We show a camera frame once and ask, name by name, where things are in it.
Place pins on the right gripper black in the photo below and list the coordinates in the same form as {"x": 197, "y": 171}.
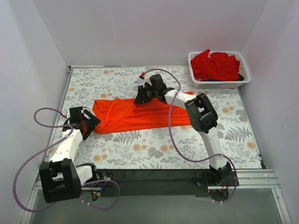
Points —
{"x": 140, "y": 96}

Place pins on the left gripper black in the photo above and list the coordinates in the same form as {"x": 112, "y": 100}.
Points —
{"x": 91, "y": 124}

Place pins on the orange t shirt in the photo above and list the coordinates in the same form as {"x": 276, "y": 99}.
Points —
{"x": 120, "y": 115}

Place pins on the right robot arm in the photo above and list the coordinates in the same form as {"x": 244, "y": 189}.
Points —
{"x": 203, "y": 118}

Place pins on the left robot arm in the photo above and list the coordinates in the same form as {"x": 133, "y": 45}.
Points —
{"x": 60, "y": 178}

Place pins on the red shirts pile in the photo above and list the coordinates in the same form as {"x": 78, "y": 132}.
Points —
{"x": 217, "y": 65}

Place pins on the floral table mat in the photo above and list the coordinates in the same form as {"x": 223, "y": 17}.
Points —
{"x": 166, "y": 148}

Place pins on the black garment in basket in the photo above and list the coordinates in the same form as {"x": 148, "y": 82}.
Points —
{"x": 240, "y": 78}

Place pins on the white plastic basket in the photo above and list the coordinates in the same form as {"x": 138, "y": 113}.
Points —
{"x": 243, "y": 71}

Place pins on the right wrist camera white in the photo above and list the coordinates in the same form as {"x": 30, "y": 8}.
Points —
{"x": 145, "y": 82}

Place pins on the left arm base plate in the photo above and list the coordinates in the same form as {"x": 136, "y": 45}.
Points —
{"x": 100, "y": 179}

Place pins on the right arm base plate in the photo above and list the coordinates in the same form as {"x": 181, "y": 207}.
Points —
{"x": 205, "y": 177}

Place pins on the aluminium frame rail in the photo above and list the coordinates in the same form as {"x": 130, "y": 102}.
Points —
{"x": 158, "y": 179}

